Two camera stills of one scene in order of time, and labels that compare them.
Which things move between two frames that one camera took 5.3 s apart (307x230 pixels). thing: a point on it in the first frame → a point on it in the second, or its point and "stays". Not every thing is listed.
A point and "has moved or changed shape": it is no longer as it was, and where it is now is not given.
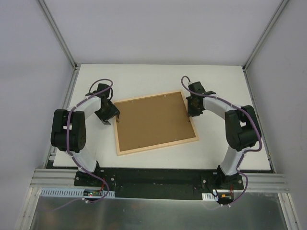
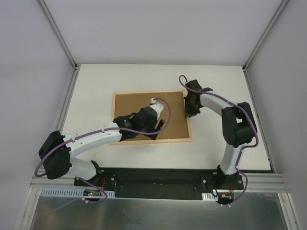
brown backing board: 154,120 has moved or changed shape
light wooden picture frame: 153,122 has moved or changed shape
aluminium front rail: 57,178 stays
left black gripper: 109,115 → 154,130
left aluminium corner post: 59,34 stays
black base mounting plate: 155,183 stays
